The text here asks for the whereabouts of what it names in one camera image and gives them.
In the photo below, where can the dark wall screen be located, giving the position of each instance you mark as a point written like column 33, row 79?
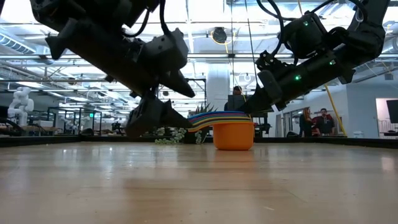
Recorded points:
column 393, row 111

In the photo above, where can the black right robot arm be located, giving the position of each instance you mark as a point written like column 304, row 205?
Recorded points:
column 367, row 31

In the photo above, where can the yellow plastic measuring cup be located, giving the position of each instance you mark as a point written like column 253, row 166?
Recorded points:
column 217, row 118

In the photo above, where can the green succulent plant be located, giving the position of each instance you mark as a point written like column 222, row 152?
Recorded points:
column 203, row 109

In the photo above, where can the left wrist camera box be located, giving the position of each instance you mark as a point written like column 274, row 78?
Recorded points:
column 164, row 53

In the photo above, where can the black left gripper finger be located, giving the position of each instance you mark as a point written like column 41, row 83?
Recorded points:
column 180, row 85
column 174, row 116

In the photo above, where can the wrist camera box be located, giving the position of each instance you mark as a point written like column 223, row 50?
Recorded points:
column 164, row 53
column 270, row 62

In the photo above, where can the person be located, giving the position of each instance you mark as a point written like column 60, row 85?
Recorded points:
column 237, row 90
column 325, row 123
column 306, row 123

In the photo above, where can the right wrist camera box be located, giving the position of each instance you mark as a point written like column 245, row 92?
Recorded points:
column 270, row 62

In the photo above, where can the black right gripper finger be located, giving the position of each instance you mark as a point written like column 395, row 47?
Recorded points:
column 258, row 104

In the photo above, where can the orange plastic measuring cup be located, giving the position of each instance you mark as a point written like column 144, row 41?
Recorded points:
column 233, row 137

